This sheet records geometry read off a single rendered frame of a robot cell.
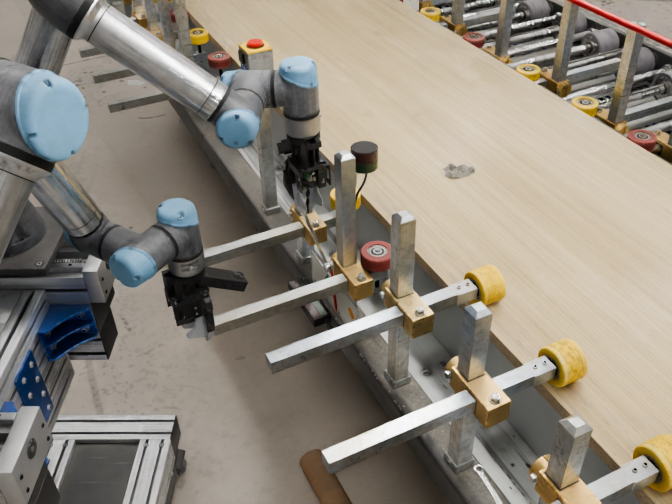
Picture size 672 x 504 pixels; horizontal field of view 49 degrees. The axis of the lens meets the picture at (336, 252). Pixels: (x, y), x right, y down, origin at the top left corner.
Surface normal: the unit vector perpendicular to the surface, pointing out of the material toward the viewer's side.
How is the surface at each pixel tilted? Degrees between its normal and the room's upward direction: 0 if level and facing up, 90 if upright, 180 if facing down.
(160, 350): 0
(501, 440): 0
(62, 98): 85
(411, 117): 0
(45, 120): 85
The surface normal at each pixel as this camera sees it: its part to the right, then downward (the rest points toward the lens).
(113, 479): -0.03, -0.78
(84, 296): -0.02, 0.62
